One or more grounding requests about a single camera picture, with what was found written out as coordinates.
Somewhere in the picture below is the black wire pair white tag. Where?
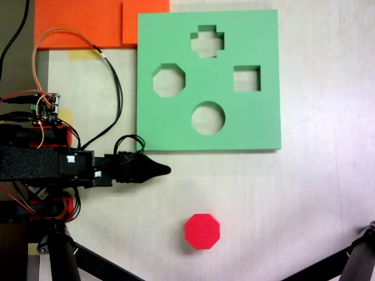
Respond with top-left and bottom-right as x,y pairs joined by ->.
79,43 -> 124,150

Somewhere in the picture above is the black gripper motor cable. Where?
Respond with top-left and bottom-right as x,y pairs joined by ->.
113,133 -> 146,160

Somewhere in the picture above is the black usb cable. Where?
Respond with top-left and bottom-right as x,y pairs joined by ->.
0,112 -> 35,122

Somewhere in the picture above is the red base clamp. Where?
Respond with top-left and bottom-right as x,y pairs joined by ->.
29,197 -> 74,222
29,128 -> 73,149

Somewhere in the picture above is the black plug cable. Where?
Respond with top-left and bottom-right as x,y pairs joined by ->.
0,95 -> 39,105

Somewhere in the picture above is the black table clamp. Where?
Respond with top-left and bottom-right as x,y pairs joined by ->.
0,204 -> 58,223
0,124 -> 24,147

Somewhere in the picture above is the black power circuit board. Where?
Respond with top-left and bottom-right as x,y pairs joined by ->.
26,184 -> 51,201

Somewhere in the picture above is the short orange wire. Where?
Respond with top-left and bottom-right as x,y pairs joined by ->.
34,118 -> 45,150

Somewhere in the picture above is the black tripod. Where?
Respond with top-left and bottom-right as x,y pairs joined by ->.
36,221 -> 146,281
281,220 -> 375,281

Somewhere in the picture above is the long orange wire pair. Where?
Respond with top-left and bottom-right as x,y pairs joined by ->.
31,28 -> 102,97

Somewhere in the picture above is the black power cable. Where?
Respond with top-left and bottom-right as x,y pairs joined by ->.
0,0 -> 30,81

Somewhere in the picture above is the green shape-sorting board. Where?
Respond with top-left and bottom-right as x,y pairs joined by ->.
136,9 -> 282,152

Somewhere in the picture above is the red octagonal block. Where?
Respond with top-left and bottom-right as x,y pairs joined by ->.
184,213 -> 221,251

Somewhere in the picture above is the small controller circuit board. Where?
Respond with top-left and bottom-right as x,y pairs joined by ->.
30,92 -> 61,124

